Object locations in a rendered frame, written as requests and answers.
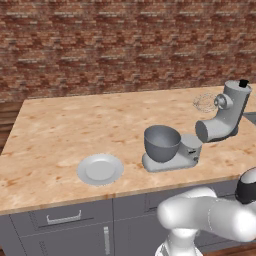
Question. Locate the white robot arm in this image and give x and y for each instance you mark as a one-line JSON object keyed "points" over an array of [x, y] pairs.
{"points": [[206, 215]]}

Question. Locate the grey mixer bowl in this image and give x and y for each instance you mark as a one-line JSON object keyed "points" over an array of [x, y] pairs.
{"points": [[162, 142]]}

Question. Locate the grey stand mixer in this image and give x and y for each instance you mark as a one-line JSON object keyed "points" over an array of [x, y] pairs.
{"points": [[222, 116]]}

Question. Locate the grey round plate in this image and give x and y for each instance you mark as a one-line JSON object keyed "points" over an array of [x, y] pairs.
{"points": [[100, 169]]}

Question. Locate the grey drawer front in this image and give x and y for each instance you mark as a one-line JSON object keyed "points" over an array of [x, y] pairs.
{"points": [[61, 216], [186, 193]]}

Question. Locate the grey cupboard door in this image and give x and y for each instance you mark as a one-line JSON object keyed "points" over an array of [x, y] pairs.
{"points": [[70, 241], [136, 236]]}

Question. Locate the grey sink edge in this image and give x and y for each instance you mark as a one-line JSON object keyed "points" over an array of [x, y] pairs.
{"points": [[250, 117]]}

